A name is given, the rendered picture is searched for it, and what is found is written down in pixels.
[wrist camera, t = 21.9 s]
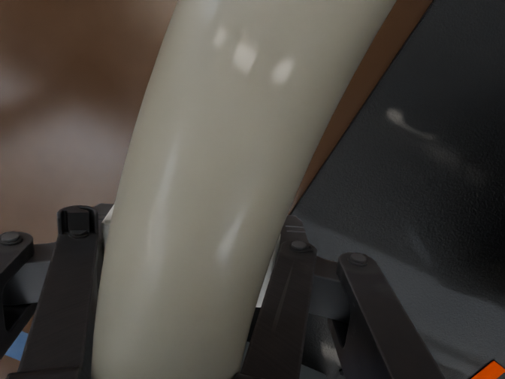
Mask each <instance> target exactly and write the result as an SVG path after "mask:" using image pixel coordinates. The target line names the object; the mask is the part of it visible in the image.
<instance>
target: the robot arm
mask: <svg viewBox="0 0 505 379"><path fill-rule="evenodd" d="M114 204H115V203H114ZM114 204H103V203H100V204H98V205H96V206H94V207H90V206H87V205H73V206H69V207H66V208H63V209H60V210H59V211H58V212H57V226H58V237H57V240H56V242H52V243H46V244H34V243H33V237H32V236H31V235H30V234H28V233H26V232H15V231H12V232H4V233H3V234H0V360H1V359H2V357H3V356H4V355H5V354H6V352H7V351H8V349H9V348H10V346H11V345H12V344H13V342H14V341H15V340H16V338H17V337H18V335H19V334H20V333H21V332H22V330H23V328H24V327H25V326H26V324H27V323H28V322H29V320H30V319H31V318H32V316H33V314H35V315H34V317H33V320H32V324H31V327H30V330H29V334H28V338H27V340H26V345H25V347H24V350H23V355H22V357H21V360H20V364H19V368H18V370H17V372H14V373H10V374H8V376H7V377H6V379H91V366H92V346H93V334H94V327H95V314H96V307H97V300H98V290H99V284H100V280H101V270H102V265H103V260H104V252H105V248H106V243H107V237H108V232H109V228H110V221H111V217H112V213H113V208H114ZM256 307H257V308H261V309H260V312H259V315H258V319H257V321H256V325H255V328H254V330H253V334H252V337H251V340H250V343H249V347H248V350H247V352H246V356H245V360H244V362H243V366H242V369H241V371H240V373H237V374H236V375H235V376H234V379H299V377H300V372H301V362H302V356H303V351H304V341H305V335H306V329H307V319H308V314H309V313H310V314H315V315H318V316H321V317H326V318H328V327H329V329H330V332H331V337H332V339H333V342H334V346H335V348H336V351H337V355H338V358H339V360H340V364H341V368H342V370H343V374H344V377H345V379H446V378H445V376H444V375H443V373H442V371H441V370H440V368H439V366H438V364H437V363H436V361H435V360H434V358H433V356H432V355H431V353H430V351H429V349H428V348H427V346H426V344H425V342H424V341H423V340H422V337H421V336H420V334H419V333H418V331H417V329H416V327H415V326H414V325H413V322H412V321H411V319H410V318H409V316H408V314H407V312H406V311H405V310H404V307H403V306H402V304H401V303H400V301H399V299H398V297H397V296H396V295H395V292H394V291H393V289H392V288H391V286H390V284H389V282H388V281H387V279H386V277H385V275H384V274H383V272H382V271H381V269H380V267H379V266H378V264H377V263H376V261H375V260H374V259H372V258H370V257H369V256H367V255H365V254H362V253H353V252H351V253H343V254H341V255H340V256H339V259H338V262H334V261H331V260H327V259H323V258H322V257H319V256H317V249H316V248H315V247H314V246H313V245H312V244H310V243H309V242H308V240H307V235H306V232H305V230H304V226H303V223H302V221H301V220H300V219H298V218H297V217H296V216H292V215H287V218H286V221H285V223H284V225H283V228H282V230H281V233H280V236H279V238H278V241H277V244H276V247H275V249H274V252H273V255H272V257H271V261H270V263H269V266H268V270H267V273H266V275H265V279H264V282H263V284H262V288H261V291H260V293H259V298H258V301H257V304H256Z"/></svg>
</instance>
